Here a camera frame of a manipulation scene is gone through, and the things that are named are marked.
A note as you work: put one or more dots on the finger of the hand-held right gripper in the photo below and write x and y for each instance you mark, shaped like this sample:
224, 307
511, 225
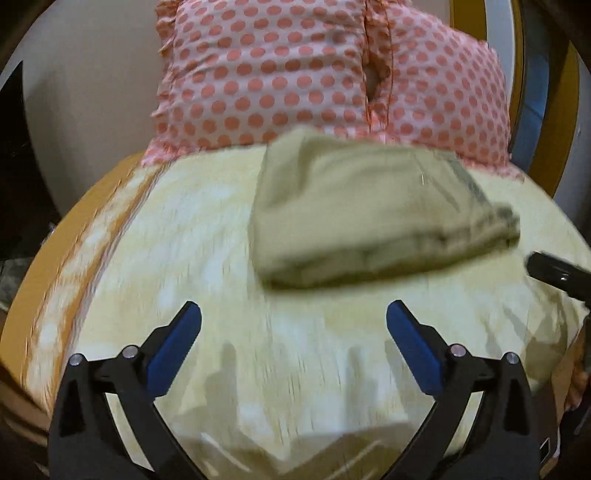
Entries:
556, 273

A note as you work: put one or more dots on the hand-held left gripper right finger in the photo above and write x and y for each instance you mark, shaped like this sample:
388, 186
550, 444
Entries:
414, 345

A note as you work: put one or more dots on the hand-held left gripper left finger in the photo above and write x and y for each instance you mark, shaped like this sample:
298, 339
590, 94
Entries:
174, 342

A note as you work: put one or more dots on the khaki pants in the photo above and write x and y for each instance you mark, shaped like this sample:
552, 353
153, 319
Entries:
369, 217

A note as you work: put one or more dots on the yellow patterned bed sheet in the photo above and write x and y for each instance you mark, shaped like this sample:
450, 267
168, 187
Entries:
258, 332

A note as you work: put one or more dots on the wooden headboard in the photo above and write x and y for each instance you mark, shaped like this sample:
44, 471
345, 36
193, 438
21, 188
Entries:
551, 92

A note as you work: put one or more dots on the pink polka dot pillow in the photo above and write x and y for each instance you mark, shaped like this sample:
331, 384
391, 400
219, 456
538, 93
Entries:
443, 87
268, 74

